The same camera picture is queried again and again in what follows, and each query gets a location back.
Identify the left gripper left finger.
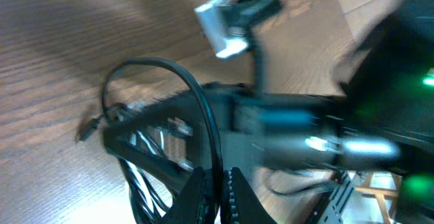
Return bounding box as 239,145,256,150
159,167,207,224

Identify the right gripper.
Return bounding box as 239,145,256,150
203,83,342,170

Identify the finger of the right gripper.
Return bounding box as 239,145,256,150
104,90,210,136
102,128,192,193

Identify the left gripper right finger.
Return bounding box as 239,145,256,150
220,167,276,224

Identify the black usb cable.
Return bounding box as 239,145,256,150
75,56,224,224

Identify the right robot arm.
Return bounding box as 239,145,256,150
103,0,433,223

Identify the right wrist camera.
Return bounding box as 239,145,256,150
194,0,249,60

